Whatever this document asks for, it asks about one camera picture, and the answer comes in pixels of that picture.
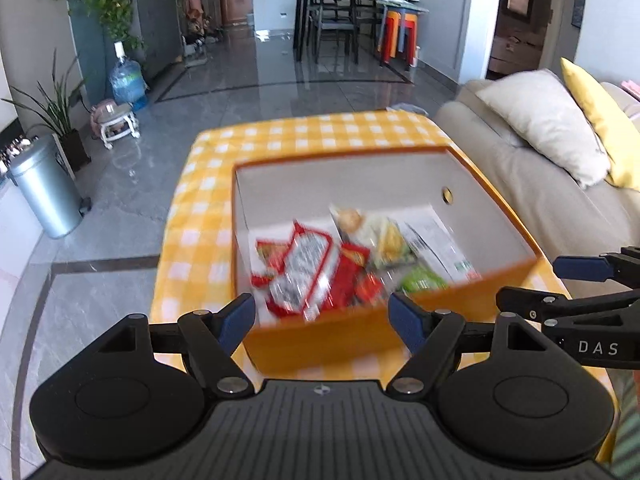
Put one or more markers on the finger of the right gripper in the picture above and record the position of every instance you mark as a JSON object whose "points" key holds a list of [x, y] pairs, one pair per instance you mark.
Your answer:
{"points": [[539, 306], [620, 267]]}

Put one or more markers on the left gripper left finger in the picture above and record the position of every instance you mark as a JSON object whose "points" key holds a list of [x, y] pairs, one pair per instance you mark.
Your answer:
{"points": [[209, 340]]}

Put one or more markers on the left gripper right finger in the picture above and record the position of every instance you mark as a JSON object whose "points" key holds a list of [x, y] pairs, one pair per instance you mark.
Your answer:
{"points": [[432, 340]]}

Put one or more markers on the red long snack packet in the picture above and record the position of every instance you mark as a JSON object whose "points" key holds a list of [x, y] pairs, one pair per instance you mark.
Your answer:
{"points": [[305, 276]]}

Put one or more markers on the green raisin bag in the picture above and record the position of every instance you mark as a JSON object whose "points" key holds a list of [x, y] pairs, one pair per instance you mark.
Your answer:
{"points": [[433, 244]]}

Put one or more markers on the beige sofa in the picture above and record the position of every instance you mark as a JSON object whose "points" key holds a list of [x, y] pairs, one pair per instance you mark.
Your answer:
{"points": [[564, 219]]}

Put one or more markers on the pale green snack bag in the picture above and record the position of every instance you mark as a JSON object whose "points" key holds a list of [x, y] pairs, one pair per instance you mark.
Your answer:
{"points": [[379, 233]]}

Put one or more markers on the small red snack packet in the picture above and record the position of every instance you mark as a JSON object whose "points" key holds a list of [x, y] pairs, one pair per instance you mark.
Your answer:
{"points": [[271, 254]]}

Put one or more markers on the yellow cushion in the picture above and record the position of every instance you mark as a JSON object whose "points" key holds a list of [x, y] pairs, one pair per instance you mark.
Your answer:
{"points": [[616, 131]]}

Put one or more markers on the white cushion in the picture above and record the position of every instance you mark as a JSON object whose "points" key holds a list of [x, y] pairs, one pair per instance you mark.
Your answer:
{"points": [[543, 113]]}

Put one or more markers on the silver trash can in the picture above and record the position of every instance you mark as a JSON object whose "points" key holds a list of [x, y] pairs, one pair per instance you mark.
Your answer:
{"points": [[49, 189]]}

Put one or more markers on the small white stool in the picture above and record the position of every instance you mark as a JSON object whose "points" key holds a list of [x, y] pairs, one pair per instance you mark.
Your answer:
{"points": [[116, 122]]}

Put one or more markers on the blue water jug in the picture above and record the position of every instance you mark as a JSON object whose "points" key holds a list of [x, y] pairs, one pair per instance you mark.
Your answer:
{"points": [[126, 79]]}

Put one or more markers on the potted long-leaf plant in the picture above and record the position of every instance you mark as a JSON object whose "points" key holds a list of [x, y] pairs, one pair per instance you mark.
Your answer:
{"points": [[52, 110]]}

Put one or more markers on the stacked orange plastic stools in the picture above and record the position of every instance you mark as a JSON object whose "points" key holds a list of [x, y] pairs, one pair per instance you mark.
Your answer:
{"points": [[399, 36]]}

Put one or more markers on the grey drawer cabinet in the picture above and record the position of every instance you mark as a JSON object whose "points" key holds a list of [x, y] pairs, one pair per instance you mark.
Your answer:
{"points": [[155, 24]]}

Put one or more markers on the hanging green vine plant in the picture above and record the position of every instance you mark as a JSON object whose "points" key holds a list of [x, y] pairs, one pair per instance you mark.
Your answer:
{"points": [[117, 5]]}

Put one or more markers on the dining table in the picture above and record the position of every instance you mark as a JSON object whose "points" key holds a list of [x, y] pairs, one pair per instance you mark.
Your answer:
{"points": [[370, 14]]}

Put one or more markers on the black dining chair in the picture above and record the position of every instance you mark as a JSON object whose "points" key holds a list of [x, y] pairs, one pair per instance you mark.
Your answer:
{"points": [[337, 16]]}

